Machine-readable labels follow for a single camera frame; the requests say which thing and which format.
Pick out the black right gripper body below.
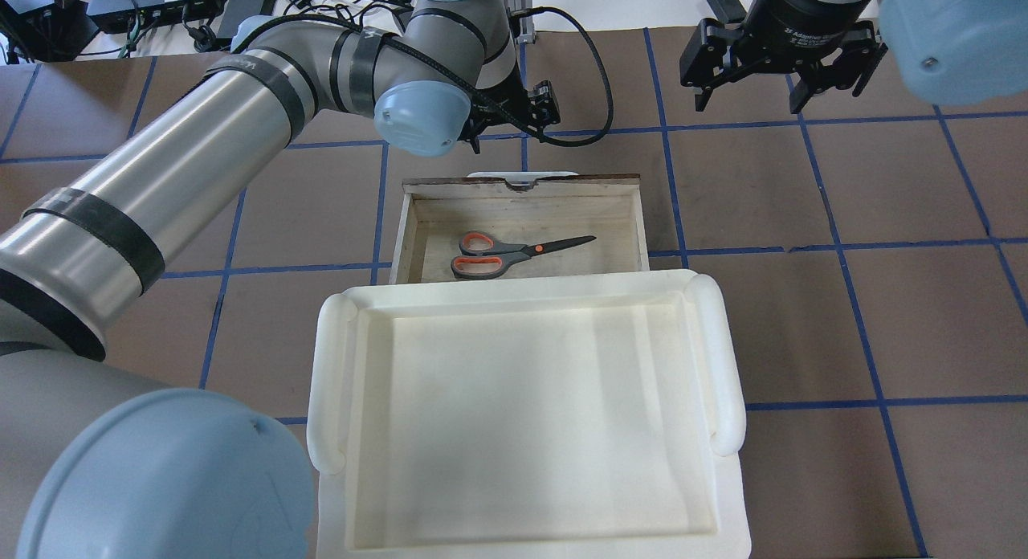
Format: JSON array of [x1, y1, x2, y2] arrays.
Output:
[[743, 0, 871, 69]]

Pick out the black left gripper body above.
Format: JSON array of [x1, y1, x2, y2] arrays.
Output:
[[462, 59, 535, 138]]

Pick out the wooden drawer with white handle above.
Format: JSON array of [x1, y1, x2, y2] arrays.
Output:
[[390, 171, 650, 284]]

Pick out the grey orange scissors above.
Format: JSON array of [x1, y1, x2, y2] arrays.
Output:
[[449, 231, 596, 280]]

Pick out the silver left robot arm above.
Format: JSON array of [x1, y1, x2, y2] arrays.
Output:
[[2, 0, 528, 558]]

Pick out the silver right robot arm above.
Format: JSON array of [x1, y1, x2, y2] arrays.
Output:
[[680, 0, 1027, 115]]

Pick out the black power adapter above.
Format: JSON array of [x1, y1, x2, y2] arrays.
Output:
[[706, 0, 748, 24]]

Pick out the black power brick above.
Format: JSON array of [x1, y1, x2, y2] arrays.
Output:
[[215, 0, 276, 43]]

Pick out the white plastic tray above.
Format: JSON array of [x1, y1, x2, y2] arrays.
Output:
[[306, 270, 752, 558]]

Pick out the aluminium frame post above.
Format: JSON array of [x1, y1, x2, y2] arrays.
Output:
[[504, 0, 536, 44]]

